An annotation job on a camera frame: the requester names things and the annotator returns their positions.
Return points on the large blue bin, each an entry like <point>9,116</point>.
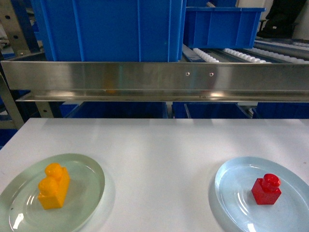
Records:
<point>221,27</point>
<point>111,30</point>

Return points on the green glass plate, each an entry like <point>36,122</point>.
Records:
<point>21,211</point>

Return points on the red toy building block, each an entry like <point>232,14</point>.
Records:
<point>266,190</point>

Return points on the yellow toy building block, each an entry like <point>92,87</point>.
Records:
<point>54,187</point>

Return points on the white roller conveyor track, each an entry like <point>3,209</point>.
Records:
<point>205,56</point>

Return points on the large blue bin right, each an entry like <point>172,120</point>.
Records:
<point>221,27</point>

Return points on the stainless steel shelf rail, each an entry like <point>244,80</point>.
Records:
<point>141,81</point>

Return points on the light blue glass plate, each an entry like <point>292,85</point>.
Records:
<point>234,205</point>

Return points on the large blue bin left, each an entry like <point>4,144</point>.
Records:
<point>111,30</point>

